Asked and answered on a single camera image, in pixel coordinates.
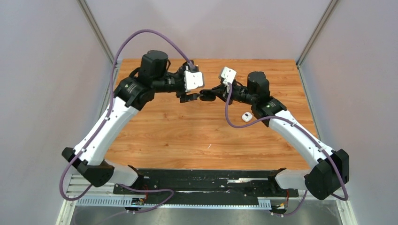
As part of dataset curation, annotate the white earbud charging case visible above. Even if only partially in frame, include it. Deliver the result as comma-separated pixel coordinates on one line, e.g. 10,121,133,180
241,112,253,123

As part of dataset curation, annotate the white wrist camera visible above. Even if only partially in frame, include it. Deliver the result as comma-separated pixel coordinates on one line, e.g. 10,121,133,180
219,67,237,86
184,71,205,92

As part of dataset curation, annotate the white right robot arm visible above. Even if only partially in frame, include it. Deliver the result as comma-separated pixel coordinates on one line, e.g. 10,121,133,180
211,67,350,201

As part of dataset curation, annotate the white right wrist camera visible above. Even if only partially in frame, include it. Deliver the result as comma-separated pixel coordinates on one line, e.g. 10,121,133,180
219,67,237,86

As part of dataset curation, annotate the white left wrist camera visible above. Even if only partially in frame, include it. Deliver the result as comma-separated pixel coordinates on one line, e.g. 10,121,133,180
184,71,205,92

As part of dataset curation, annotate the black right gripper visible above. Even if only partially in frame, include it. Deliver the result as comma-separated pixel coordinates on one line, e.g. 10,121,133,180
211,80,256,105

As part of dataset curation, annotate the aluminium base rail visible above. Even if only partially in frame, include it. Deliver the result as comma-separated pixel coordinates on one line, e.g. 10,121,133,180
63,174,351,209

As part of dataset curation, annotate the black earbud case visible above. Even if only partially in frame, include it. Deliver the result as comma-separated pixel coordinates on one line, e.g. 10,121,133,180
199,90,216,102

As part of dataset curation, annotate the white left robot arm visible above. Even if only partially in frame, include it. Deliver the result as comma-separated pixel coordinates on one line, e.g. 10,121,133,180
62,50,204,194

